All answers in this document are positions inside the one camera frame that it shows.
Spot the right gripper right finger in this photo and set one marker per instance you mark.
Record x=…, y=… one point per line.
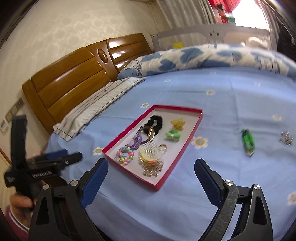
x=254, y=222

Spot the person's left forearm sleeve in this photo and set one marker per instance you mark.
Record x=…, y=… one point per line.
x=20, y=230

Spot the grey striped pillow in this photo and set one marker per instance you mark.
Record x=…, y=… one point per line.
x=84, y=113

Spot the blue floral bed sheet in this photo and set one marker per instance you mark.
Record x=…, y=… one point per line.
x=245, y=113

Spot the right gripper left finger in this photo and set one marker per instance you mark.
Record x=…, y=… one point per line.
x=60, y=212

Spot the wooden headboard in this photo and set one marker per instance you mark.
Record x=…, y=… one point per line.
x=56, y=89

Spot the blue white heart quilt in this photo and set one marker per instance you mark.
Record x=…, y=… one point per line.
x=209, y=56

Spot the black velvet scrunchie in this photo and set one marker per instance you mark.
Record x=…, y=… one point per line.
x=155, y=122

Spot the red jewelry tray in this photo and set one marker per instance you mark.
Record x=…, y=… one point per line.
x=192, y=117

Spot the yellow claw hair clip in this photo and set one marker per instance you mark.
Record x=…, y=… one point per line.
x=178, y=124

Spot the person's left hand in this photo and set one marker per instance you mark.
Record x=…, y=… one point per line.
x=22, y=208

